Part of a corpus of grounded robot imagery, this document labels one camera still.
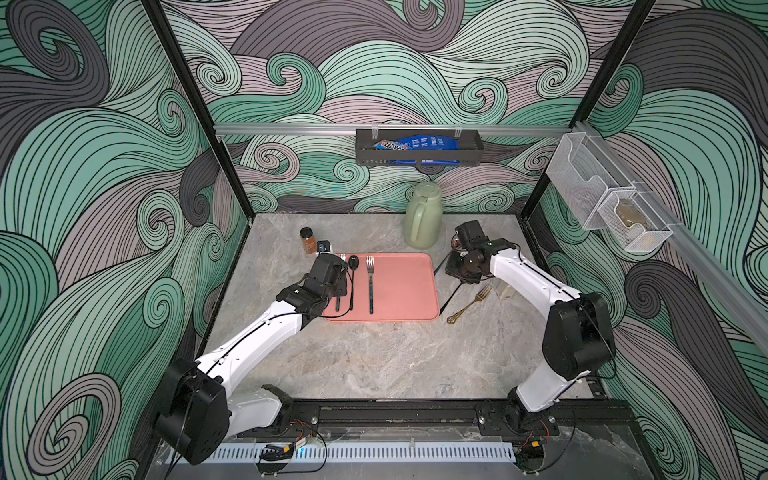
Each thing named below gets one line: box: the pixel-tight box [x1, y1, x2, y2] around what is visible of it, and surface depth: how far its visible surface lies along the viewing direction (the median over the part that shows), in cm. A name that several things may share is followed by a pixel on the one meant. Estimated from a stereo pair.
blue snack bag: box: [372, 134, 460, 164], surface depth 94 cm
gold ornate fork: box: [447, 285, 492, 325], surface depth 96 cm
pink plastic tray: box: [323, 253, 440, 322], surface depth 102 cm
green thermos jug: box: [403, 181, 443, 250], surface depth 97 cm
